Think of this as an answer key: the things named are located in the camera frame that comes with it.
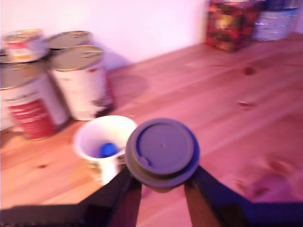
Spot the grey coffee capsule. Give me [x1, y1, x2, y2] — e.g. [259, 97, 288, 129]
[125, 118, 201, 193]

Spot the blue coffee capsule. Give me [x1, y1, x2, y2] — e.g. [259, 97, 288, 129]
[100, 142, 119, 159]

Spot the white coffee cup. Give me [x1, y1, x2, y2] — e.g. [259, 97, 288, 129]
[72, 115, 138, 185]

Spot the white tin can gold lid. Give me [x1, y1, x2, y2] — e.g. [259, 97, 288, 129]
[48, 45, 115, 122]
[45, 30, 95, 51]

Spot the large red-labelled white tin can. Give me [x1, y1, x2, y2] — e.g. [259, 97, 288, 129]
[0, 61, 70, 140]

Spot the red floral box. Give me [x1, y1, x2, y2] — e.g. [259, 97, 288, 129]
[205, 0, 264, 53]

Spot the small red-white tin can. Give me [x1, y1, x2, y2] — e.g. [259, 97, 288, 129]
[3, 28, 50, 63]

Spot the white blue-labelled container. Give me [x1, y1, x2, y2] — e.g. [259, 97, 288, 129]
[251, 0, 299, 43]

